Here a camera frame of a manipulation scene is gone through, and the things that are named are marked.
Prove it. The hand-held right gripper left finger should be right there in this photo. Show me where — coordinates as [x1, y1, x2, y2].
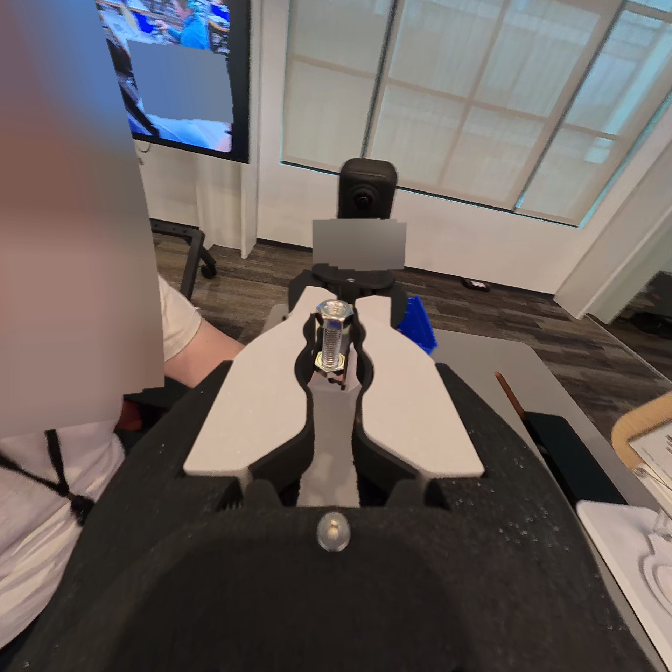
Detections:
[183, 312, 317, 507]

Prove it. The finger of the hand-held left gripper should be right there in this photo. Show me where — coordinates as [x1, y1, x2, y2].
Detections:
[354, 295, 393, 337]
[303, 285, 343, 318]

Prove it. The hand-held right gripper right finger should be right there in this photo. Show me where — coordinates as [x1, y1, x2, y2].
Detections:
[351, 312, 486, 507]

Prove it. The silver hex bolt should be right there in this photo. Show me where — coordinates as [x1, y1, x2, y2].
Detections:
[315, 299, 356, 368]

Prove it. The blue plastic bin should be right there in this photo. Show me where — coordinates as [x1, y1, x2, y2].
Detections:
[398, 295, 438, 354]

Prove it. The silver hex nut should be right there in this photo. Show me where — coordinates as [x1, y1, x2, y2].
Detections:
[313, 352, 351, 381]

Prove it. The person's left forearm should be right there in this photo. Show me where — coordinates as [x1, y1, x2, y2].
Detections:
[166, 313, 245, 388]

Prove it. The black screen stand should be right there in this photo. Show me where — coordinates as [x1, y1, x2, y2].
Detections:
[152, 218, 219, 301]

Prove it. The large window with blinds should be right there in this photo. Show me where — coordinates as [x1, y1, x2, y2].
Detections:
[282, 0, 672, 228]

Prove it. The black phone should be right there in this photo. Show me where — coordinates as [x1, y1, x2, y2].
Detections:
[523, 412, 629, 507]

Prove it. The white board stand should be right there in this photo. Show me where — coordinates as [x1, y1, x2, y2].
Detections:
[576, 500, 672, 633]

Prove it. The wall screen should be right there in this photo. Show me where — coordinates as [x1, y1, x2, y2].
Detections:
[97, 0, 252, 165]

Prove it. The black shoulder strap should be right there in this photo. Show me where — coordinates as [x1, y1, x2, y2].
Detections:
[0, 428, 96, 527]

